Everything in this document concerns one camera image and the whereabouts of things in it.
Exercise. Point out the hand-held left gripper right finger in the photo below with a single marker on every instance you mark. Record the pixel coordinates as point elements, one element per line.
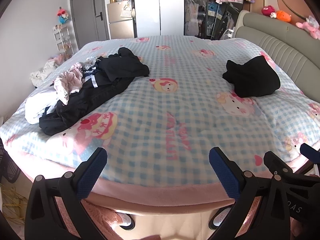
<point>223,172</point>

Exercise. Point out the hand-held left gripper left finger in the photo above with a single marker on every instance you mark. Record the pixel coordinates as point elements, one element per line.
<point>91,172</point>

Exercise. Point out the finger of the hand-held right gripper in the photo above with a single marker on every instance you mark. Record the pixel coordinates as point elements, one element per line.
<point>310,152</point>
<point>277,163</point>

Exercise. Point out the pink cartoon print pants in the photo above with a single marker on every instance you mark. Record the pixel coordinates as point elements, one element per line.
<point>67,85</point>

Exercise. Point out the pile of pale clothes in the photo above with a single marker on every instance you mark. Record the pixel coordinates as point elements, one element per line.
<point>45,71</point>

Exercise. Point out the grey slipper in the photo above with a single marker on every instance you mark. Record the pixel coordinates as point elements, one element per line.
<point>220,220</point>
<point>126,221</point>

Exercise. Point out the checked cartoon print blanket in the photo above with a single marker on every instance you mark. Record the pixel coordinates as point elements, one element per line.
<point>175,110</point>

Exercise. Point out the black fan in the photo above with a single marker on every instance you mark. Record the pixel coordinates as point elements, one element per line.
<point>8,165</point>

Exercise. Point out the plain white garment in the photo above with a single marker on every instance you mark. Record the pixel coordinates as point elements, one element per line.
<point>36,107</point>

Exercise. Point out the folded black garment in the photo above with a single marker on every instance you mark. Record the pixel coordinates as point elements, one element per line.
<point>252,80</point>

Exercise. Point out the white patterned garment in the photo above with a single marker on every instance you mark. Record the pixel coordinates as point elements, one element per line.
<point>90,62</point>

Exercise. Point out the black hooded garment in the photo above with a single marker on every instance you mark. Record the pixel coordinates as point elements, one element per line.
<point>122,65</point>

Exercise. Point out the grey padded headboard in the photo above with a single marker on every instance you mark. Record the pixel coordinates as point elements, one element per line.
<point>280,42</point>

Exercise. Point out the white shelf rack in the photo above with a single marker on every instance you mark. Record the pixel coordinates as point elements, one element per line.
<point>63,40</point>

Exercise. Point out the orange plush toy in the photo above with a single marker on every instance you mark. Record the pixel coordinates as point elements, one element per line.
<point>283,16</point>

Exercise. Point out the white charger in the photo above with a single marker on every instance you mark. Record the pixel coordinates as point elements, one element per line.
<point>229,33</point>

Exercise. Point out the small white plush toy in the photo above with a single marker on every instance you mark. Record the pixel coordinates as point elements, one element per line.
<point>273,15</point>

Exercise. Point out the beige fridge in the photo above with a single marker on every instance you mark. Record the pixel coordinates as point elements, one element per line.
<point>121,25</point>

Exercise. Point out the red and blue plush toy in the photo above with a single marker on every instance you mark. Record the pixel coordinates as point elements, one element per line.
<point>63,15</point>

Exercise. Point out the glass door wardrobe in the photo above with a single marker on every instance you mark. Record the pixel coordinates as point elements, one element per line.
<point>200,12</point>

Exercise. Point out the white bag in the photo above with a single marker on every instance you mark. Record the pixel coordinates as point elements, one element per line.
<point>127,12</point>

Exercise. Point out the white wardrobe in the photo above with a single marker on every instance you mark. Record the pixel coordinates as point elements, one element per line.
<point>160,7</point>

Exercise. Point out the metal wall hoop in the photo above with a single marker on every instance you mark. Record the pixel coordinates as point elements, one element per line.
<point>293,7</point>

